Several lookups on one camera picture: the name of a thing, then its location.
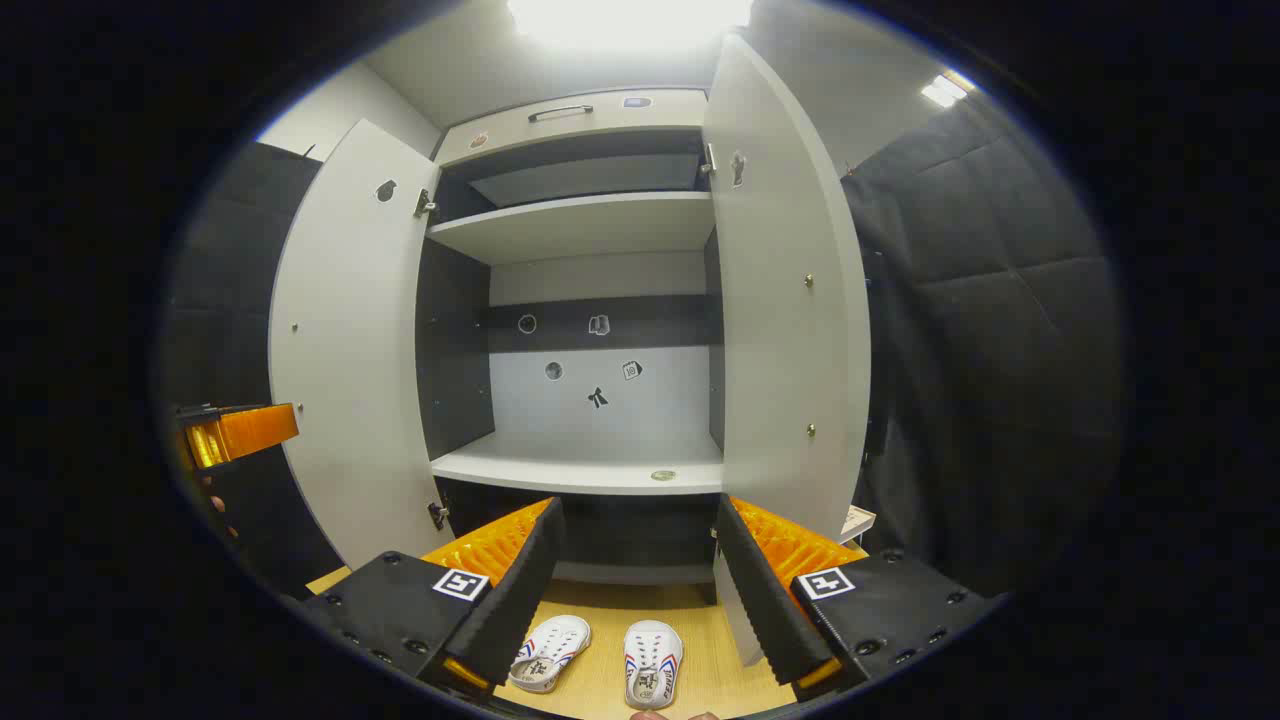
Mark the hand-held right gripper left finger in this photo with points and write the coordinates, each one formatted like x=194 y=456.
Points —
x=400 y=610

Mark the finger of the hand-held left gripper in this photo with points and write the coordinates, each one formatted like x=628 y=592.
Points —
x=250 y=430

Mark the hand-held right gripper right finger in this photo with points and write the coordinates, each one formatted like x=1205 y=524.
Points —
x=890 y=610

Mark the white shoe cabinet door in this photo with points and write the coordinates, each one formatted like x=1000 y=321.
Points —
x=780 y=300
x=350 y=350

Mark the white shoe with striped sides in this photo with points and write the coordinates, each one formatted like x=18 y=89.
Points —
x=550 y=652
x=652 y=662

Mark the white shoe cabinet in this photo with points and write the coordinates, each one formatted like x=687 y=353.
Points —
x=590 y=225

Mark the ceiling light panel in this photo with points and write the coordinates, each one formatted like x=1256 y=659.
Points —
x=945 y=90
x=630 y=20

